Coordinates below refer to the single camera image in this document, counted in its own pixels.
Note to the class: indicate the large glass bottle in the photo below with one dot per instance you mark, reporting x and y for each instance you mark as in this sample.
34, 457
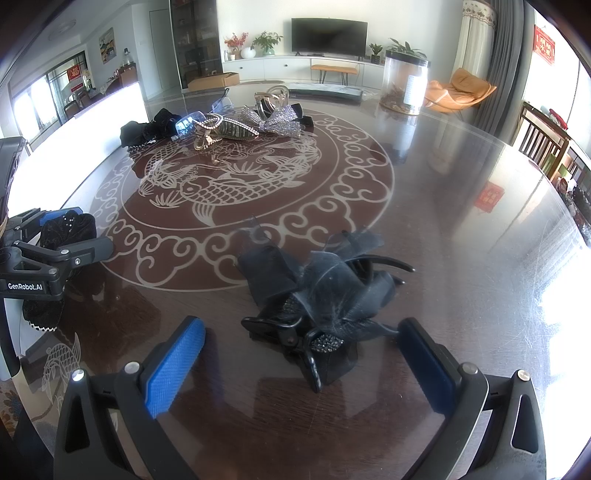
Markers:
128, 56

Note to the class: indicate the grey curtain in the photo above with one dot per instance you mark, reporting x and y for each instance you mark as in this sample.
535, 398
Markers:
508, 69

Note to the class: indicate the orange lounge chair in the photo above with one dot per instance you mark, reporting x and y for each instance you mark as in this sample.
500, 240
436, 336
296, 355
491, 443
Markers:
461, 90

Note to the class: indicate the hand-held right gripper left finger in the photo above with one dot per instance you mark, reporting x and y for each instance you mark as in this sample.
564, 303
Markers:
178, 360

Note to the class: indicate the dark patterned glass desktop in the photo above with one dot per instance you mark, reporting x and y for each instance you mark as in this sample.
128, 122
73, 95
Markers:
438, 230

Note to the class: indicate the black chiffon flower hair clip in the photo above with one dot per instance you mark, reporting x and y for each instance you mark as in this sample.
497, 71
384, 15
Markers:
323, 286

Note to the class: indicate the clear rimless glasses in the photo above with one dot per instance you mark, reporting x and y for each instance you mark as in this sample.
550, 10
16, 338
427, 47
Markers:
187, 123

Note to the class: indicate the green potted plant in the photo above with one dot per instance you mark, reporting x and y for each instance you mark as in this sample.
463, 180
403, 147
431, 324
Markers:
267, 41

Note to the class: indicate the framed wall painting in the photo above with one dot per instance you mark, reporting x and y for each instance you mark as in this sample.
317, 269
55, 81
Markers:
107, 45

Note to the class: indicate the beige curtain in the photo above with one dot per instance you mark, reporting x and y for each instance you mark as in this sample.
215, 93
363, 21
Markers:
475, 37

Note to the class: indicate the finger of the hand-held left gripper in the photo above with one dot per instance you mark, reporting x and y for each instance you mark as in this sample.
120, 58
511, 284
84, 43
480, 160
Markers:
92, 251
57, 215

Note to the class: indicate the clear rhinestone bow hair claw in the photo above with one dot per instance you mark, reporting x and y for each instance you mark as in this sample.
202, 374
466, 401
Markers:
277, 120

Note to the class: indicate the dark glass display cabinet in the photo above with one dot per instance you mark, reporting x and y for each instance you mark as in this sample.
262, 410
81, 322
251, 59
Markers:
196, 41

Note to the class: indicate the black framed glass door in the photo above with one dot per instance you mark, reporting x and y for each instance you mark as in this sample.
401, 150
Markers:
46, 97

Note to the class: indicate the cardboard box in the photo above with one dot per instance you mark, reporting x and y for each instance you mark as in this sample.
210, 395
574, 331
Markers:
212, 82

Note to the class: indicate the large leafy plant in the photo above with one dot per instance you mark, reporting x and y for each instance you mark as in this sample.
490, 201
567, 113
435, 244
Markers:
406, 46

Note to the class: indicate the red wall poster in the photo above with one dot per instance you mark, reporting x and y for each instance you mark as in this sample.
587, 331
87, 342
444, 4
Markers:
545, 44

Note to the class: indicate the white low cabinet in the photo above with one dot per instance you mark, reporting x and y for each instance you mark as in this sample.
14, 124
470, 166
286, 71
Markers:
286, 67

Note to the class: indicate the dark flat case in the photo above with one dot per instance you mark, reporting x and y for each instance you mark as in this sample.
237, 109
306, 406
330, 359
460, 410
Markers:
323, 91

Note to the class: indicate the red door sign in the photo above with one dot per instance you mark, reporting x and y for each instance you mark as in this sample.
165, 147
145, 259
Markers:
76, 78

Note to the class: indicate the red flower arrangement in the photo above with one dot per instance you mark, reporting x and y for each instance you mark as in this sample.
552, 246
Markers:
235, 44

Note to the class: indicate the clear plastic jar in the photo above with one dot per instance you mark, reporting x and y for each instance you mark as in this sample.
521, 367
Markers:
401, 83

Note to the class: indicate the olive pearl hair claw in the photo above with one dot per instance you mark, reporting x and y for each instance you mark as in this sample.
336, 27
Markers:
235, 129

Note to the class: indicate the orange bench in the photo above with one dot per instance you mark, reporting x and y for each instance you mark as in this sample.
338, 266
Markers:
334, 68

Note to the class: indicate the black television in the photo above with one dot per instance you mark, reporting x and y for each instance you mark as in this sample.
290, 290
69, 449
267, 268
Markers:
328, 36

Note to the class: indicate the wooden sideboard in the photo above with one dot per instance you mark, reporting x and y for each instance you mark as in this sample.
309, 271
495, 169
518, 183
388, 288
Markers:
128, 76

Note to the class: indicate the small potted plant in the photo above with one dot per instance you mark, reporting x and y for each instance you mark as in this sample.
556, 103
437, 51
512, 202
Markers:
376, 50

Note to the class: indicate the wooden chair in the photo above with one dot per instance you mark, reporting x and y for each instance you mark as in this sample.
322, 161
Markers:
542, 138

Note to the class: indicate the black velvet scrunchie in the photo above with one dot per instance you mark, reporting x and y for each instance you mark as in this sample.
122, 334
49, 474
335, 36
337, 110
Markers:
69, 233
147, 129

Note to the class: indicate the white round vase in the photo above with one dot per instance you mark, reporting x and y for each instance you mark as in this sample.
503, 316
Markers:
248, 53

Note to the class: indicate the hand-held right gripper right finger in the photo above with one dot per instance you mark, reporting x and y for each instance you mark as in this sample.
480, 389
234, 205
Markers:
422, 364

